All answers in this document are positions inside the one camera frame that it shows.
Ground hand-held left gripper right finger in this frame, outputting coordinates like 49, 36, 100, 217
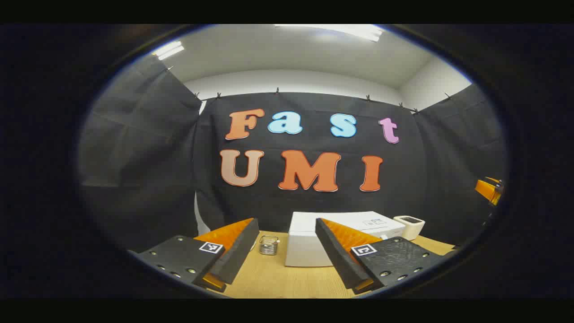
315, 218, 453, 295

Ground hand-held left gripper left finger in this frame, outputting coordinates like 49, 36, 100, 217
130, 218, 260, 293

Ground white microwave oven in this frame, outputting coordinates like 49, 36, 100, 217
285, 211, 406, 267

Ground black backdrop cloth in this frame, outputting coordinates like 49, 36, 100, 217
78, 54, 507, 252

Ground white toaster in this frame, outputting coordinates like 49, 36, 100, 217
393, 215, 426, 241

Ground ceiling light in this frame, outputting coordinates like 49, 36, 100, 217
274, 24, 384, 43
152, 41, 184, 61

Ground wire mesh utensil holder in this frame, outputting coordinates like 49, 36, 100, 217
259, 235, 280, 256

